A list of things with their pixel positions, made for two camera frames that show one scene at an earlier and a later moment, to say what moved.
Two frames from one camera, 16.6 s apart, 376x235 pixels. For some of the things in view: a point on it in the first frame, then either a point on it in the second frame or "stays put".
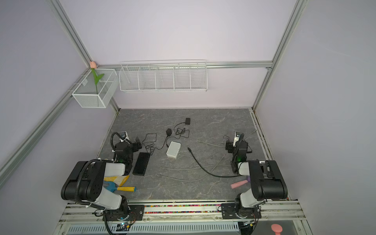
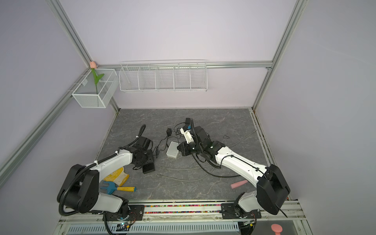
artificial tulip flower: [93, 65] stays put
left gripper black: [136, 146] → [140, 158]
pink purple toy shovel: [237, 184] stays put
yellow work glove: [119, 180] stays put
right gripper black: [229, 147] → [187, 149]
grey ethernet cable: [195, 180] stays put
